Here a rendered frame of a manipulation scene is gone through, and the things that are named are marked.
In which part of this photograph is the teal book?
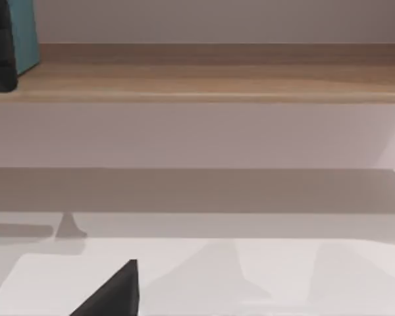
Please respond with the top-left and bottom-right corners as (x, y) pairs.
(7, 0), (41, 76)

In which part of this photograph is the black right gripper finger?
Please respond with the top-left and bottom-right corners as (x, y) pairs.
(68, 259), (140, 316)

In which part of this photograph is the wooden shelf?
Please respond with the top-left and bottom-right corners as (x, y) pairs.
(0, 42), (395, 105)

